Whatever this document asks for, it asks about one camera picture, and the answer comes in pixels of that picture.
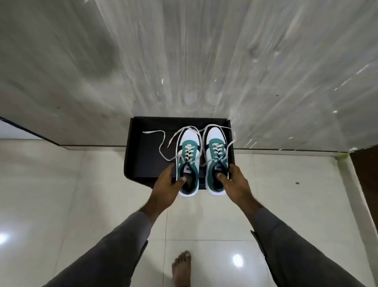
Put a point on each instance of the person's right hand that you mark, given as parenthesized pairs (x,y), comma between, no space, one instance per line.
(236,189)

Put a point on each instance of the person's left hand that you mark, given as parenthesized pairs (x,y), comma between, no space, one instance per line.
(164,192)

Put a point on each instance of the black shoe rack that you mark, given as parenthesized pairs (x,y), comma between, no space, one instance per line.
(147,159)

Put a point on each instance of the white shoelace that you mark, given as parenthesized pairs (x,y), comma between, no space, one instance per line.
(188,157)
(218,150)

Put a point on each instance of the person's left forearm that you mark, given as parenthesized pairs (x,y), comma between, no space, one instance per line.
(118,251)

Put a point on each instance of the person's right forearm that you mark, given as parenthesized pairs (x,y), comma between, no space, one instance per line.
(289,254)

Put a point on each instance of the person's bare foot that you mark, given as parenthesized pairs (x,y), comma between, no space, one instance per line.
(181,272)

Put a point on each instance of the brown wooden door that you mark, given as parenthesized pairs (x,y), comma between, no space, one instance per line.
(367,177)

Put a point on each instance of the white door panel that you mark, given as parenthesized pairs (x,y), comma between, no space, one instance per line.
(11,133)

